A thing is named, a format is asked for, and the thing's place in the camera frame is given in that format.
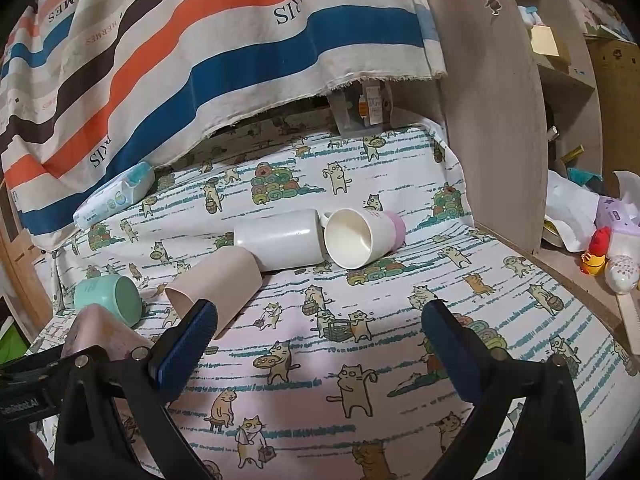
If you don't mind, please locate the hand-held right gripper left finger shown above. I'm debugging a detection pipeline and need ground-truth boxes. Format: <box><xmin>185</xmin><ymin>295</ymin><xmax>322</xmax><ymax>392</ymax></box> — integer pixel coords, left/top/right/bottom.
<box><xmin>54</xmin><ymin>299</ymin><xmax>219</xmax><ymax>480</ymax></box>

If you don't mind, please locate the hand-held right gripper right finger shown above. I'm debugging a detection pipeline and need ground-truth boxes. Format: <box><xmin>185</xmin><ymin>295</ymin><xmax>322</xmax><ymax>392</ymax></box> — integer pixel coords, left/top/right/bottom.
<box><xmin>421</xmin><ymin>299</ymin><xmax>587</xmax><ymax>480</ymax></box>

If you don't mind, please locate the pink cup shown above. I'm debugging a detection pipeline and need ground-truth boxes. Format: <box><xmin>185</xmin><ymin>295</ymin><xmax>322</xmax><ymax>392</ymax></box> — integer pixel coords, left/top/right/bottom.
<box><xmin>61</xmin><ymin>304</ymin><xmax>153</xmax><ymax>363</ymax></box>

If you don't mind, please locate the beige cup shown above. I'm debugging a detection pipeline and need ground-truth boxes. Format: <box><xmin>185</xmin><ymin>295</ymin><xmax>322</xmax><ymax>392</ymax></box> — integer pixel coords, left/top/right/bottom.
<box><xmin>165</xmin><ymin>246</ymin><xmax>263</xmax><ymax>338</ymax></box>

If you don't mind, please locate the green cup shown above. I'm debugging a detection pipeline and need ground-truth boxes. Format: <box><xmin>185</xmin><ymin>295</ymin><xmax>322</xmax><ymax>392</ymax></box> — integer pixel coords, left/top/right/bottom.
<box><xmin>74</xmin><ymin>275</ymin><xmax>143</xmax><ymax>329</ymax></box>

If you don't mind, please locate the tall white cup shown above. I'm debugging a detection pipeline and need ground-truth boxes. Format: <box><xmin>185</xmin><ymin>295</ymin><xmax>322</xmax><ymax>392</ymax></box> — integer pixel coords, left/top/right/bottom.
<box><xmin>233</xmin><ymin>208</ymin><xmax>331</xmax><ymax>273</ymax></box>

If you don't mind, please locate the lilac cup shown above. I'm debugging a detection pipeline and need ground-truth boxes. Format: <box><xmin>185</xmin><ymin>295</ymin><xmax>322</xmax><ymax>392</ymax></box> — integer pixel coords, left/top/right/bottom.
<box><xmin>382</xmin><ymin>211</ymin><xmax>407</xmax><ymax>251</ymax></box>

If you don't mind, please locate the cat print bedsheet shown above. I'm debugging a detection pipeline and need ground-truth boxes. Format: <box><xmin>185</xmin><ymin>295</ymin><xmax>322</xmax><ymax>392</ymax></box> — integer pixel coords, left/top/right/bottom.
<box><xmin>30</xmin><ymin>122</ymin><xmax>640</xmax><ymax>480</ymax></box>

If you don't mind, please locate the wet wipes pack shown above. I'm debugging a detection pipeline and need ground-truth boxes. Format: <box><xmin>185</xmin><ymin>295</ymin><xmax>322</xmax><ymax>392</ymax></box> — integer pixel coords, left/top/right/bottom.
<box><xmin>73</xmin><ymin>161</ymin><xmax>156</xmax><ymax>229</ymax></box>

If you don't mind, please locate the red and yellow toy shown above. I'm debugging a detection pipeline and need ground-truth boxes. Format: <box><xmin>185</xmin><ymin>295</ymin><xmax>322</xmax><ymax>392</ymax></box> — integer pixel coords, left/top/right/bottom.
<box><xmin>580</xmin><ymin>226</ymin><xmax>613</xmax><ymax>277</ymax></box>

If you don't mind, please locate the white plastic bag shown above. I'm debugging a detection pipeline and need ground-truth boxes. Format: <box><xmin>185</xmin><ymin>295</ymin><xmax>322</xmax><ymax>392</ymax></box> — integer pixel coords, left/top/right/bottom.
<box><xmin>544</xmin><ymin>170</ymin><xmax>601</xmax><ymax>253</ymax></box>

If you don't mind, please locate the speckled white egg toy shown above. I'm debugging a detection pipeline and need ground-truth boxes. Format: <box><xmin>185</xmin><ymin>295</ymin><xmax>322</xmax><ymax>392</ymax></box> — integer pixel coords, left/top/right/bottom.
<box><xmin>604</xmin><ymin>255</ymin><xmax>640</xmax><ymax>294</ymax></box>

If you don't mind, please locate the purple tissue pack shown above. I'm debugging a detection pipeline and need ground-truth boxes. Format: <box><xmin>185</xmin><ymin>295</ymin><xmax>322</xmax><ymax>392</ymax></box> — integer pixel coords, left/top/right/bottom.
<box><xmin>597</xmin><ymin>196</ymin><xmax>640</xmax><ymax>234</ymax></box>

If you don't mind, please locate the wooden shelf unit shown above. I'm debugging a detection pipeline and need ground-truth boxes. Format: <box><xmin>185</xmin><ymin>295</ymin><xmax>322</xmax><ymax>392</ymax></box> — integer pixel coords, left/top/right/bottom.
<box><xmin>432</xmin><ymin>0</ymin><xmax>640</xmax><ymax>356</ymax></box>

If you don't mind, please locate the white labelled bottle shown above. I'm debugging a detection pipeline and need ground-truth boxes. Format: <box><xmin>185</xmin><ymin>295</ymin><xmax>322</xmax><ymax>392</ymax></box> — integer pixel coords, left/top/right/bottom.
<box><xmin>361</xmin><ymin>81</ymin><xmax>394</xmax><ymax>127</ymax></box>

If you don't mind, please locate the clear plastic container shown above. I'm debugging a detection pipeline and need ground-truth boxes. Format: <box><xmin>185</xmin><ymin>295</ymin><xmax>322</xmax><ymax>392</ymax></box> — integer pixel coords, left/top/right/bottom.
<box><xmin>331</xmin><ymin>91</ymin><xmax>366</xmax><ymax>136</ymax></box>

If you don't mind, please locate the striped cloth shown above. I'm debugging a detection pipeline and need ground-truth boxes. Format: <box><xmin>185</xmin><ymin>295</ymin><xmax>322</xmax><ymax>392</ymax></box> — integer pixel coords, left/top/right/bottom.
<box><xmin>0</xmin><ymin>0</ymin><xmax>447</xmax><ymax>253</ymax></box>

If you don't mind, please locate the yellow box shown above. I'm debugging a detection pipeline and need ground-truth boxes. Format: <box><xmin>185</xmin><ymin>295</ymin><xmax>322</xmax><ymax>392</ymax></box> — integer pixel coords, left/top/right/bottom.
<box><xmin>530</xmin><ymin>25</ymin><xmax>562</xmax><ymax>57</ymax></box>

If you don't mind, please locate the wooden bed frame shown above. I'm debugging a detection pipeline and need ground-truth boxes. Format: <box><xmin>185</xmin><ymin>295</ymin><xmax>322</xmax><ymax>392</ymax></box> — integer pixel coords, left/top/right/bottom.
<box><xmin>0</xmin><ymin>200</ymin><xmax>55</xmax><ymax>343</ymax></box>

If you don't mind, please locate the white mug with handle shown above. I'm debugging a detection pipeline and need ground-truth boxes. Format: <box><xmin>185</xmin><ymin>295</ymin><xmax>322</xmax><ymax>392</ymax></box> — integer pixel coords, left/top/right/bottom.
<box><xmin>320</xmin><ymin>208</ymin><xmax>398</xmax><ymax>270</ymax></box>

